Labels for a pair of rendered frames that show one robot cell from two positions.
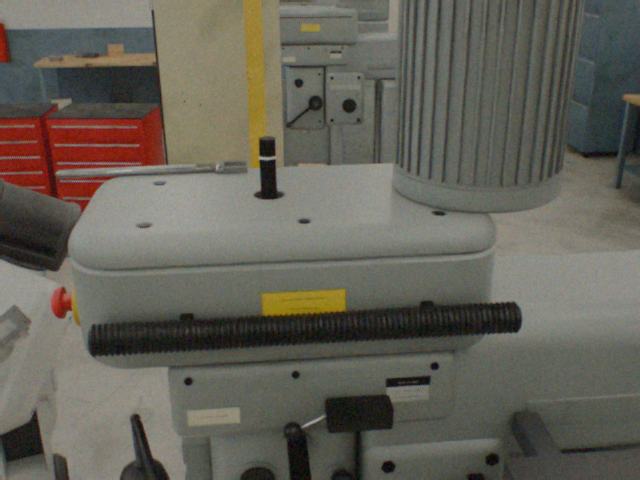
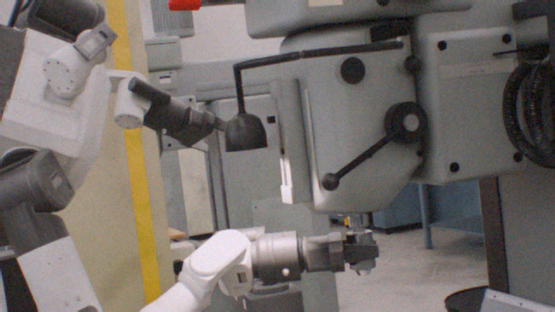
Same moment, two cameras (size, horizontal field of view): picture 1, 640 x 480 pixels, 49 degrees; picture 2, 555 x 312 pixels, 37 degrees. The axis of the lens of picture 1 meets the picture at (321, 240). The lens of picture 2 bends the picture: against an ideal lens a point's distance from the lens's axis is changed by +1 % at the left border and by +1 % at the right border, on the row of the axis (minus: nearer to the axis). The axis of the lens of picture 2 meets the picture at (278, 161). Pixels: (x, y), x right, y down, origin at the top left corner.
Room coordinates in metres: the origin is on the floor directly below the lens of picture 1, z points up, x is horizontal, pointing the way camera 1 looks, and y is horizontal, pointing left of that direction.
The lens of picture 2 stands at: (-0.57, 0.60, 1.51)
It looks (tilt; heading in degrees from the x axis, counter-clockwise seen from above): 4 degrees down; 343
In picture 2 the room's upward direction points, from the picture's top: 7 degrees counter-clockwise
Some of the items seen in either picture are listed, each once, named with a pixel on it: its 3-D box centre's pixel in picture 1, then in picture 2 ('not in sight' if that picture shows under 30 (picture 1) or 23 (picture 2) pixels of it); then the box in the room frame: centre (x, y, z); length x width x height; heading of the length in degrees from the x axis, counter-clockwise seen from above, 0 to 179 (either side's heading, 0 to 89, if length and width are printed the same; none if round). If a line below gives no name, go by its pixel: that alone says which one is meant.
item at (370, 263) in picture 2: not in sight; (361, 252); (0.80, 0.06, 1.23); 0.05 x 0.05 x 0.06
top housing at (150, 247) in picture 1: (283, 254); not in sight; (0.80, 0.05, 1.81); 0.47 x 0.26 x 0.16; 95
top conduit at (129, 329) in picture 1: (309, 326); not in sight; (0.65, 0.01, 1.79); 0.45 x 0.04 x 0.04; 95
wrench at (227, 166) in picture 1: (153, 169); not in sight; (0.89, 0.22, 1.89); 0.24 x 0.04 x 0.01; 98
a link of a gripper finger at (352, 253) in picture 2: not in sight; (361, 252); (0.77, 0.07, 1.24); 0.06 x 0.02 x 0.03; 70
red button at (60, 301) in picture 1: (66, 302); not in sight; (0.77, 0.31, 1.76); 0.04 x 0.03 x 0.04; 5
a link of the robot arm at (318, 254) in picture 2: not in sight; (309, 256); (0.83, 0.15, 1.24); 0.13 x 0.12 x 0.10; 161
